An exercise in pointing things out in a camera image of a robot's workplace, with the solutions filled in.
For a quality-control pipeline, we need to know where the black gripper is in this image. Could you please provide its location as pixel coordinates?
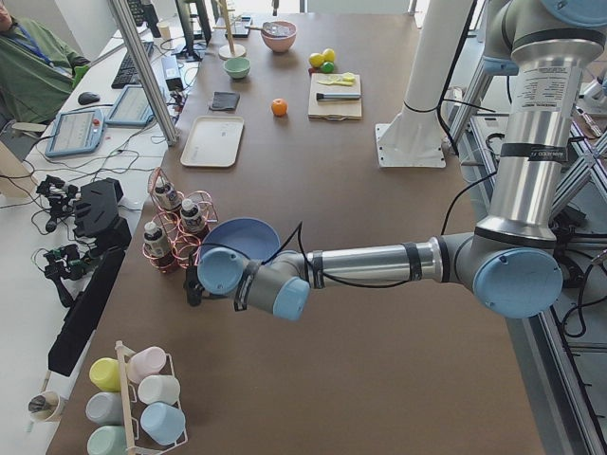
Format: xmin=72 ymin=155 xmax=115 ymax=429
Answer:
xmin=183 ymin=258 xmax=222 ymax=306

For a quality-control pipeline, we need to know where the blue plate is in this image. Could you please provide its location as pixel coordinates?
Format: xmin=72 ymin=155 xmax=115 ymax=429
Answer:
xmin=198 ymin=217 xmax=281 ymax=263

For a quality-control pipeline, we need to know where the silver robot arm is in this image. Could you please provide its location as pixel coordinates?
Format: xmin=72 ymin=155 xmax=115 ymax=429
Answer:
xmin=197 ymin=1 xmax=606 ymax=320

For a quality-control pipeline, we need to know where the tea bottle three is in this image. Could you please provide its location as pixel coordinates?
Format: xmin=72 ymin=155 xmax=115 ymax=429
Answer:
xmin=143 ymin=221 xmax=177 ymax=273

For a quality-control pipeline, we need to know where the tea bottle two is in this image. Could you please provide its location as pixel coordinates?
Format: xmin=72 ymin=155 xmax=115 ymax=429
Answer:
xmin=180 ymin=198 xmax=208 ymax=238

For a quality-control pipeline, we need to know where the pink cup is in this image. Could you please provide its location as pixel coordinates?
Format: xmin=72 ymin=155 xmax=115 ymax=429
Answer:
xmin=126 ymin=346 xmax=167 ymax=384

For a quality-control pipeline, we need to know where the white cup rack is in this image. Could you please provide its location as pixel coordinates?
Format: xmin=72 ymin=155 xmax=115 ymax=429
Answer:
xmin=115 ymin=340 xmax=189 ymax=455

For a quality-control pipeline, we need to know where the tea bottle one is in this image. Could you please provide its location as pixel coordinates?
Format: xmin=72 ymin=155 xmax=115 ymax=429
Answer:
xmin=153 ymin=180 xmax=181 ymax=211

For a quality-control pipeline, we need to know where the white cup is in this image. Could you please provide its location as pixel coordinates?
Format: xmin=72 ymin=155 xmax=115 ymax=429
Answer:
xmin=138 ymin=374 xmax=181 ymax=406

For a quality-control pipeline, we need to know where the yellow cup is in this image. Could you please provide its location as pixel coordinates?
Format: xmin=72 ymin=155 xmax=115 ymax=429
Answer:
xmin=89 ymin=357 xmax=120 ymax=392

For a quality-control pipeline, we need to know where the blue cup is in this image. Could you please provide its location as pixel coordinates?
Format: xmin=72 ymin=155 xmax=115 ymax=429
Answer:
xmin=139 ymin=402 xmax=186 ymax=446

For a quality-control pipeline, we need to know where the grey cup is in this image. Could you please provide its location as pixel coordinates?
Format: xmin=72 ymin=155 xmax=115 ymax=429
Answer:
xmin=85 ymin=391 xmax=123 ymax=426

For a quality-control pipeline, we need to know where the cream serving tray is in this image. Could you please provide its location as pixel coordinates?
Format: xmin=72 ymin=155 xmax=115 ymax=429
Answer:
xmin=180 ymin=116 xmax=245 ymax=168

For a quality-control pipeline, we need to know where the green cup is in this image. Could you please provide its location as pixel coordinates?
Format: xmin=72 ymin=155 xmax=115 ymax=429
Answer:
xmin=86 ymin=426 xmax=127 ymax=455

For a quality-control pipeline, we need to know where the paper cup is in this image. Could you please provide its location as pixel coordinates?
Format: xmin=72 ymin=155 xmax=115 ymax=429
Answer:
xmin=28 ymin=391 xmax=67 ymax=423

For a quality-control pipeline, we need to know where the grey folded cloth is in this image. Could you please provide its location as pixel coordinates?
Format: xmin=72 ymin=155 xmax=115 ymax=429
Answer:
xmin=210 ymin=91 xmax=240 ymax=112

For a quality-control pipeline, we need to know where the blue teach pendant far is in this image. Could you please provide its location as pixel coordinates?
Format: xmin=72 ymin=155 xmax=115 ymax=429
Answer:
xmin=105 ymin=85 xmax=153 ymax=128

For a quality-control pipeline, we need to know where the blue teach pendant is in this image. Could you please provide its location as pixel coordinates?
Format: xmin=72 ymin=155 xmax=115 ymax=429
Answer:
xmin=105 ymin=85 xmax=153 ymax=128
xmin=45 ymin=108 xmax=104 ymax=158

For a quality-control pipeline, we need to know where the blue teach pendant near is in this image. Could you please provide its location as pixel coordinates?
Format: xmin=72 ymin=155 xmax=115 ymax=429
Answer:
xmin=45 ymin=108 xmax=104 ymax=158

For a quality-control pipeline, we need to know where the orange fruit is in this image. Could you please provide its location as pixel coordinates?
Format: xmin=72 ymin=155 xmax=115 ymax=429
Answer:
xmin=270 ymin=98 xmax=288 ymax=117

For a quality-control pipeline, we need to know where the black computer mouse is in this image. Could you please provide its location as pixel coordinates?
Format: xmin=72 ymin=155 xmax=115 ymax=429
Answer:
xmin=78 ymin=92 xmax=101 ymax=106

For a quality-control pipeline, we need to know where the black keyboard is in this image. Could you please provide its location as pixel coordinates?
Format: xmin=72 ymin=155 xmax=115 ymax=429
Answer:
xmin=111 ymin=53 xmax=139 ymax=89

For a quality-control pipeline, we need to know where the green bowl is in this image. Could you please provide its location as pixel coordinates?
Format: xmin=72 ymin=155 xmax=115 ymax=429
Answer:
xmin=224 ymin=57 xmax=250 ymax=80

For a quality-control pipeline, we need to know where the steel muddler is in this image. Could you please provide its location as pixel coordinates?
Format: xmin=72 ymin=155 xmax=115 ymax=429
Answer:
xmin=316 ymin=92 xmax=361 ymax=101

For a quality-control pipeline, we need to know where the wooden cutting board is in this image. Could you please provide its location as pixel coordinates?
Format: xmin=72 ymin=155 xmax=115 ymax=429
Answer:
xmin=307 ymin=72 xmax=362 ymax=120

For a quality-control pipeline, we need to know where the wooden mug tree stand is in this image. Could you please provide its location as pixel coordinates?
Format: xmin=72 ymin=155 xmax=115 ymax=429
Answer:
xmin=214 ymin=0 xmax=247 ymax=61

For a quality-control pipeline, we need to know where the green lime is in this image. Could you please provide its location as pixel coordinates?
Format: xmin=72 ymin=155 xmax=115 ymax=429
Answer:
xmin=320 ymin=62 xmax=335 ymax=74

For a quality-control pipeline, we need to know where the pink bowl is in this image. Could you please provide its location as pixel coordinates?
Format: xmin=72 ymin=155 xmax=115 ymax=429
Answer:
xmin=261 ymin=21 xmax=297 ymax=53

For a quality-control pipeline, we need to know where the yellow lemon front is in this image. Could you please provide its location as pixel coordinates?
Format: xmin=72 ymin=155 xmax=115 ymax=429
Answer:
xmin=308 ymin=53 xmax=325 ymax=68

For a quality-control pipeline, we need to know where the yellow lemon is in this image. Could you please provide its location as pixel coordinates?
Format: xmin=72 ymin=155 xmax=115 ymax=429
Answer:
xmin=322 ymin=48 xmax=336 ymax=63
xmin=308 ymin=53 xmax=325 ymax=68

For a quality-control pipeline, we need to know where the yellow plastic knife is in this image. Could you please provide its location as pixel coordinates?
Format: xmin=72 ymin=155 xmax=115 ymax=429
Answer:
xmin=317 ymin=72 xmax=357 ymax=86

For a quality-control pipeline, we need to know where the person in green jacket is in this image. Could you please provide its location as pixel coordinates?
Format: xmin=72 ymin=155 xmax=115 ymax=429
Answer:
xmin=1 ymin=6 xmax=90 ymax=124

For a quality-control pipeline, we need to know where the yellow lemon back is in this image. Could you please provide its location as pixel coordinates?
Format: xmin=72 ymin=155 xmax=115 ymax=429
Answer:
xmin=322 ymin=48 xmax=336 ymax=63

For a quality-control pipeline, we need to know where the metal ice scoop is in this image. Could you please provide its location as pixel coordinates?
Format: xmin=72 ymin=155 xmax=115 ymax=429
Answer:
xmin=248 ymin=21 xmax=291 ymax=37

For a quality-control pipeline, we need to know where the black monitor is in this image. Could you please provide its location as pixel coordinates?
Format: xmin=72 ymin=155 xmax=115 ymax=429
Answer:
xmin=173 ymin=0 xmax=212 ymax=62

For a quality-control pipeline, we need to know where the copper wire bottle rack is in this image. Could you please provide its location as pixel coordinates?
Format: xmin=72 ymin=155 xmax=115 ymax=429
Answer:
xmin=142 ymin=168 xmax=218 ymax=273

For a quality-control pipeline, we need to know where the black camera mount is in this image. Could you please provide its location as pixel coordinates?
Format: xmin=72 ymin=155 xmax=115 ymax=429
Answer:
xmin=45 ymin=177 xmax=132 ymax=376

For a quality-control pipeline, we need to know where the aluminium frame post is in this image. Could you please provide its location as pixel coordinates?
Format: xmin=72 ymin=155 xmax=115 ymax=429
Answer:
xmin=109 ymin=0 xmax=178 ymax=146

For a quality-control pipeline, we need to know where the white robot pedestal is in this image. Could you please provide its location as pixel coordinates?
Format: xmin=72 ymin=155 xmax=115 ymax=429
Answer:
xmin=376 ymin=1 xmax=475 ymax=168

